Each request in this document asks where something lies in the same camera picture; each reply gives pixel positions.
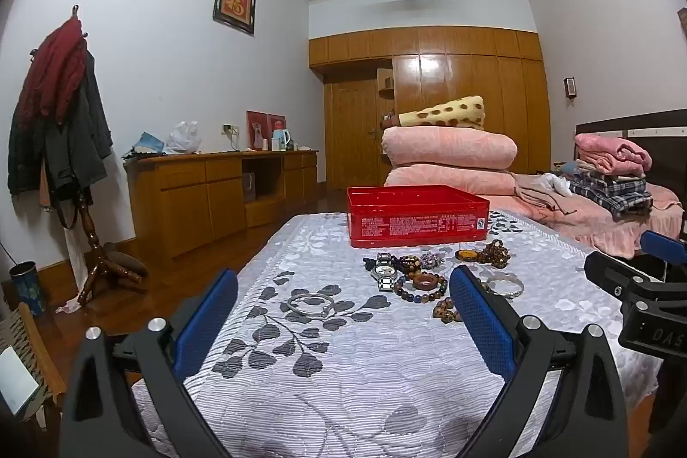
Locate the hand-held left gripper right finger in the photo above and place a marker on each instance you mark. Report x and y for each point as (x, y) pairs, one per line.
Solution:
(483, 324)

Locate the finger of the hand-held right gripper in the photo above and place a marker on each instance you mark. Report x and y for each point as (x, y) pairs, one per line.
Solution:
(612, 273)
(665, 246)

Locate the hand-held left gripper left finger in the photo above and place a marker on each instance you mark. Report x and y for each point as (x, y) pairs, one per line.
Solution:
(206, 324)

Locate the amber pendant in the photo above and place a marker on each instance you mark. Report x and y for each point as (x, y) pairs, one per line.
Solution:
(466, 255)

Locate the silver wristwatch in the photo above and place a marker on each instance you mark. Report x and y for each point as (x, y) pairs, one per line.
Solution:
(385, 269)

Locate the red plastic box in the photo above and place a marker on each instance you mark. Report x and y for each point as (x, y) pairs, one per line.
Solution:
(418, 222)

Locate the thick silver bangle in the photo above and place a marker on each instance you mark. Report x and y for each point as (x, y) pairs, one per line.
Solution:
(507, 293)

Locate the pink bedsheet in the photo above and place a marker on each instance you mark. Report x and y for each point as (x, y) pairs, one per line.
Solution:
(590, 230)

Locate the plaid cloth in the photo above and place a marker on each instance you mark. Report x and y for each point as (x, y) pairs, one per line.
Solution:
(612, 192)

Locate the dark bed headboard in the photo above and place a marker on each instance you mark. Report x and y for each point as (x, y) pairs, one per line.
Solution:
(665, 152)

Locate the dark round cushion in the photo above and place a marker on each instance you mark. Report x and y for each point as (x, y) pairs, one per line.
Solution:
(129, 262)

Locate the beige cloth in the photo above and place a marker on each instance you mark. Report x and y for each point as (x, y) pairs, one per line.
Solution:
(536, 200)

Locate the white cloth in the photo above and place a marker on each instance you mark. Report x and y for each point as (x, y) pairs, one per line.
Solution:
(555, 184)

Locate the folded pink blanket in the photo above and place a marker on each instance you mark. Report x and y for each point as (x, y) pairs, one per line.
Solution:
(612, 152)

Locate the blue pillow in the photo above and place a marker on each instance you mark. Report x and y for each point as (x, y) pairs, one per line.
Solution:
(566, 166)

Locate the thin silver bangle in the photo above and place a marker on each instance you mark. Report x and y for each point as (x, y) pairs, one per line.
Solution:
(326, 311)

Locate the wooden sideboard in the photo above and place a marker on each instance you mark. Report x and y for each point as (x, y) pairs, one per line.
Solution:
(182, 200)

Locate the wooden coat rack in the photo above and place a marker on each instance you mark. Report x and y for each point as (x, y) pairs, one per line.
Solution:
(96, 243)

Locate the grey paper bag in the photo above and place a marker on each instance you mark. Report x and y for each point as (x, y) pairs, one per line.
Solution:
(249, 187)

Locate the white floral bedspread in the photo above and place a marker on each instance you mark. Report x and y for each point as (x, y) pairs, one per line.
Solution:
(349, 383)

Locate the folded pink quilt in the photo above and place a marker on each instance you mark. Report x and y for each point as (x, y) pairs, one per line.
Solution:
(445, 147)
(445, 179)

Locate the wicker chair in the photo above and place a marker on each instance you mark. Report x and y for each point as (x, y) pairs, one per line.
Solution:
(37, 345)

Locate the blue bin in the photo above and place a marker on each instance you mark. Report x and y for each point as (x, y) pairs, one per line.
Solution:
(27, 286)

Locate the white plastic bag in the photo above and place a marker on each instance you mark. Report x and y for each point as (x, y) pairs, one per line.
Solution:
(182, 139)

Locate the light blue cloth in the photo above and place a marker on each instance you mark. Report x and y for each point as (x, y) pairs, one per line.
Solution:
(147, 142)

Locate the white panel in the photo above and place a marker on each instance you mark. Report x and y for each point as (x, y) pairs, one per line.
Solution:
(16, 380)

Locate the blue and red kettle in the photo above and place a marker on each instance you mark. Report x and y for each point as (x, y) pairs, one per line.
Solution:
(279, 139)

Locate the giraffe pattern pillow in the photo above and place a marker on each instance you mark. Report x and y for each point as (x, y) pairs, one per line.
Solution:
(451, 114)

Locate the dark hanging coats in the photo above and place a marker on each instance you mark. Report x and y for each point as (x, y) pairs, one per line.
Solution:
(70, 147)

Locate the wooden door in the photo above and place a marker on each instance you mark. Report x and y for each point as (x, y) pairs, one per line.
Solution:
(351, 136)

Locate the wooden wardrobe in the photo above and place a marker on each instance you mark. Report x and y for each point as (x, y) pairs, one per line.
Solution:
(456, 71)

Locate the red scarf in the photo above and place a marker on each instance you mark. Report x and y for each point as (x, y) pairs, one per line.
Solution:
(53, 71)

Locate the wall-mounted device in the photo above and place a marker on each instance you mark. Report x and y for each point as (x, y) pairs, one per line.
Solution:
(570, 86)

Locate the wall socket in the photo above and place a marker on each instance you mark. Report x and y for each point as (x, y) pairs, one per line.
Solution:
(228, 129)

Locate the red picture frame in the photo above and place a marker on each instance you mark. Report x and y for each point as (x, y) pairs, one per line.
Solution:
(256, 128)
(276, 119)

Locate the wall frame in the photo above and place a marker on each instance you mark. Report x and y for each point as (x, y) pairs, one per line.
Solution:
(682, 23)

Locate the framed red wall picture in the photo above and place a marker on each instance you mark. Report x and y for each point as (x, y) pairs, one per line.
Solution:
(234, 2)

